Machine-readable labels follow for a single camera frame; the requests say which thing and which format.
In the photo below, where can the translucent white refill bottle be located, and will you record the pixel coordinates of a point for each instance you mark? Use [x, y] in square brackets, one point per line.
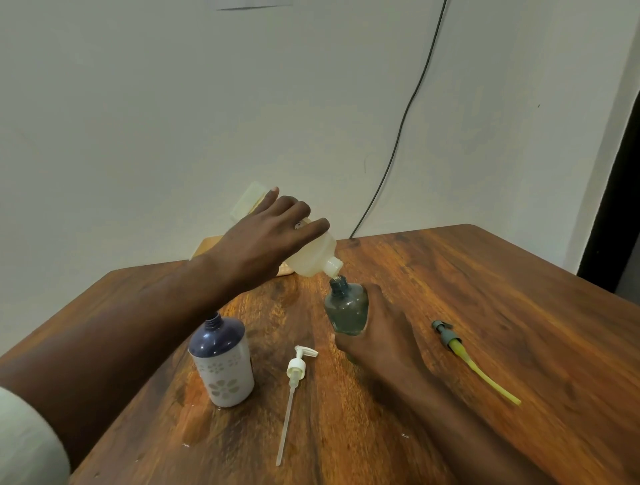
[315, 254]

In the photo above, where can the person's right hand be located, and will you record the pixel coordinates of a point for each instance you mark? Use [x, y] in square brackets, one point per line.
[385, 344]

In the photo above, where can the person's right thumb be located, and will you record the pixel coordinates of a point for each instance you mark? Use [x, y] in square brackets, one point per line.
[349, 342]

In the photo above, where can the white shirt sleeve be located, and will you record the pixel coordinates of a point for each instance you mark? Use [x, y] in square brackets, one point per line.
[27, 444]

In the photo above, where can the person's left forearm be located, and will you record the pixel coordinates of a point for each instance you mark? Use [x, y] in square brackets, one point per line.
[115, 339]

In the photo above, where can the person's left little finger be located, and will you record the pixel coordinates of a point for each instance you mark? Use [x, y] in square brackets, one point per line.
[268, 199]

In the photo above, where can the gray pump head yellow tube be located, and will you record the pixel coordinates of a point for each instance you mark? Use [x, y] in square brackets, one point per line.
[453, 342]

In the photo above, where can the small clear teal bottle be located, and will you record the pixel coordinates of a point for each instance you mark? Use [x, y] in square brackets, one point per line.
[345, 309]

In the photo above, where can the blue white floral dispenser bottle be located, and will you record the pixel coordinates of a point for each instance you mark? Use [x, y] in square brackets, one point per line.
[225, 369]

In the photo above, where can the person's left middle finger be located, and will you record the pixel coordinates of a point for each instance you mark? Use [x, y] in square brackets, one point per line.
[299, 210]

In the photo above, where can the person's left hand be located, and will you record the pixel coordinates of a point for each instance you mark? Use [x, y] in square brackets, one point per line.
[250, 250]

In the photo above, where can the white pump dispenser head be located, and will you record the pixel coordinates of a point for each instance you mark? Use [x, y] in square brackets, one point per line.
[296, 369]

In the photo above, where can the dark door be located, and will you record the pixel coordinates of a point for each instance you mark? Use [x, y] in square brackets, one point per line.
[612, 215]

